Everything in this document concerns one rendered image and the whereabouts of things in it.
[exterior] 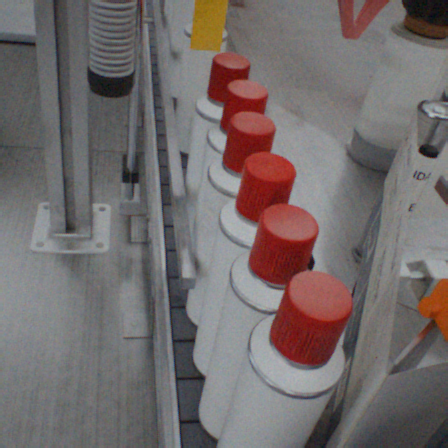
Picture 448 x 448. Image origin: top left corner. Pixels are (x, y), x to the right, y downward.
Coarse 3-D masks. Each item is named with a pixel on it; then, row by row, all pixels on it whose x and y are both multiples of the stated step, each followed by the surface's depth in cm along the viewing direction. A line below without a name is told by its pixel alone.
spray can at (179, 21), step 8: (176, 0) 71; (184, 0) 70; (192, 0) 70; (176, 8) 71; (184, 8) 71; (192, 8) 70; (176, 16) 72; (184, 16) 71; (192, 16) 71; (176, 24) 73; (184, 24) 72; (176, 32) 73; (176, 40) 74; (176, 48) 75; (176, 56) 75; (168, 64) 78; (176, 64) 76; (176, 72) 77; (176, 80) 77; (176, 88) 78; (176, 96) 79
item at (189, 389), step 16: (160, 0) 115; (160, 96) 80; (160, 112) 76; (160, 128) 73; (160, 144) 69; (160, 160) 67; (160, 176) 64; (176, 256) 54; (176, 272) 52; (176, 288) 50; (176, 304) 49; (176, 320) 47; (176, 336) 46; (192, 336) 46; (176, 352) 45; (176, 368) 44; (192, 368) 44; (192, 384) 42; (192, 400) 41; (192, 416) 40; (192, 432) 39
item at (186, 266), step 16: (160, 16) 84; (160, 32) 78; (160, 48) 74; (160, 64) 69; (160, 80) 66; (176, 144) 55; (176, 160) 53; (176, 176) 50; (176, 192) 48; (176, 208) 47; (176, 224) 45; (176, 240) 44; (192, 256) 42; (192, 272) 41; (192, 288) 41
